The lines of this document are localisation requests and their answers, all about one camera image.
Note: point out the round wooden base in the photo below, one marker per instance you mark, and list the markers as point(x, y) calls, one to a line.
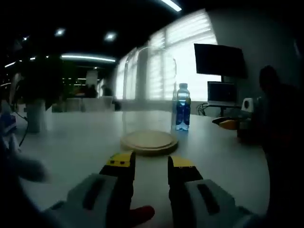
point(149, 142)

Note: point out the black monitor stand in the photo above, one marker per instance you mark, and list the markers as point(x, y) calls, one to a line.
point(223, 110)

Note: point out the blue white blurred object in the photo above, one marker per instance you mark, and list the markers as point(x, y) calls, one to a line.
point(8, 123)

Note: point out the small dark screen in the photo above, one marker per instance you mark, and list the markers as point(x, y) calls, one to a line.
point(222, 93)

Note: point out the large black wall monitor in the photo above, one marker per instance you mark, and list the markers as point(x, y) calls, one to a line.
point(218, 60)

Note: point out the person's left hand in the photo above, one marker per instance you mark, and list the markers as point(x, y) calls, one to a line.
point(142, 215)

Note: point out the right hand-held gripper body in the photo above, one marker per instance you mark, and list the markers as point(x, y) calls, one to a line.
point(251, 107)

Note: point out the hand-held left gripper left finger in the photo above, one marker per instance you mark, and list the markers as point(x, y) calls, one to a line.
point(95, 202)

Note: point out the white window blinds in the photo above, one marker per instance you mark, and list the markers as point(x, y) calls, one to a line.
point(185, 47)

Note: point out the square ceiling spotlight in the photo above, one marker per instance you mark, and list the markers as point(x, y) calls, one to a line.
point(59, 31)
point(110, 36)

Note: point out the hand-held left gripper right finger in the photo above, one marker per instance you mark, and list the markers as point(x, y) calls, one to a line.
point(190, 202)

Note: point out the clear glass dome cover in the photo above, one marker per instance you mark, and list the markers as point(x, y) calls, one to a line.
point(149, 95)

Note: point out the blue Mizone drink bottle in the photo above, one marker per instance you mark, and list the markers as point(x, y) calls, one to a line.
point(183, 111)

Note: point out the long ceiling light strip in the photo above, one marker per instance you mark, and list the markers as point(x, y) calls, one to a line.
point(172, 5)
point(88, 58)

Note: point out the white office chair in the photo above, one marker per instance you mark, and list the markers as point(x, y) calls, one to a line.
point(73, 104)
point(97, 104)

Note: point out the white plant pot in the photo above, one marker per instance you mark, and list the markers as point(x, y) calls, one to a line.
point(35, 116)

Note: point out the green potted plant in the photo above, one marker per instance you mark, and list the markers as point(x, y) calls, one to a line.
point(40, 78)

